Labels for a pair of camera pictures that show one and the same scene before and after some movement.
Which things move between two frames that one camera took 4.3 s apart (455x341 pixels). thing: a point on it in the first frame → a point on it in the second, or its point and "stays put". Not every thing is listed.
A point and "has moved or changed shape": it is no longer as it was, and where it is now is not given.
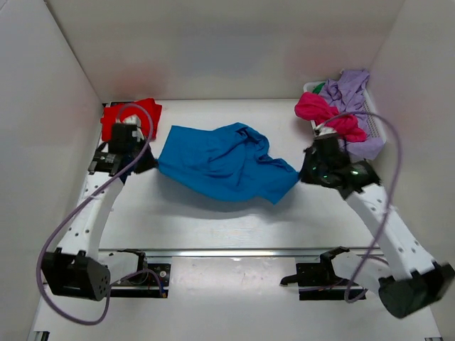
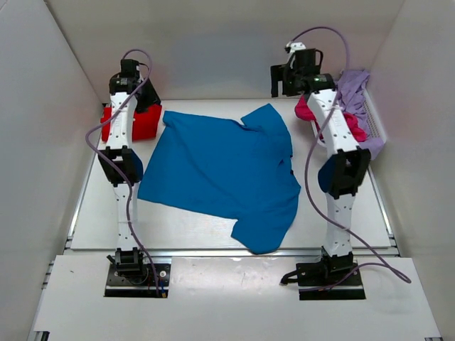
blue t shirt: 232,158 has moved or changed shape
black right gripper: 305,175 → 281,74
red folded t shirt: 148,111 stays put
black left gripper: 149,161 → 153,97
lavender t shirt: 347,94 stays put
